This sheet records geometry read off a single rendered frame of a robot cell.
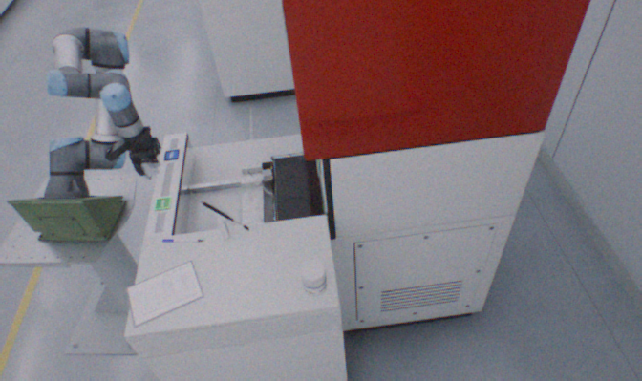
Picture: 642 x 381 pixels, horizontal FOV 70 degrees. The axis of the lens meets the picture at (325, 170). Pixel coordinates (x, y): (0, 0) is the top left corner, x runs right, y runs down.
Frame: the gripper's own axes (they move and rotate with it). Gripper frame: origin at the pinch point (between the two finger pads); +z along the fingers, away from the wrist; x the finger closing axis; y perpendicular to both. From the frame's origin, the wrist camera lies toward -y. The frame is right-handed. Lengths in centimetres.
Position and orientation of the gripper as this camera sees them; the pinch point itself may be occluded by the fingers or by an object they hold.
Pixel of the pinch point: (147, 176)
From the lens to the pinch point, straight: 166.3
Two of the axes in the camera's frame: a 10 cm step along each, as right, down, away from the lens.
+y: 9.9, -1.3, 0.3
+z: 0.7, 7.0, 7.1
